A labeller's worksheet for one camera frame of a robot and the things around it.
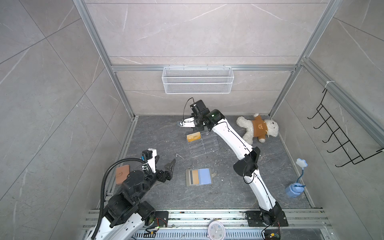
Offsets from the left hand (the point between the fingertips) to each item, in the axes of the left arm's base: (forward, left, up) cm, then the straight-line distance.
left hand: (168, 157), depth 66 cm
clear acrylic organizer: (+24, -22, -26) cm, 41 cm away
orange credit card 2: (0, -12, -26) cm, 29 cm away
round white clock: (-26, -21, -25) cm, 42 cm away
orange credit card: (+24, -11, -18) cm, 32 cm away
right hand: (+28, -13, -5) cm, 31 cm away
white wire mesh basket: (+57, -16, +2) cm, 59 cm away
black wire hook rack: (-2, -80, +3) cm, 80 cm away
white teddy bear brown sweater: (+31, -56, -20) cm, 67 cm away
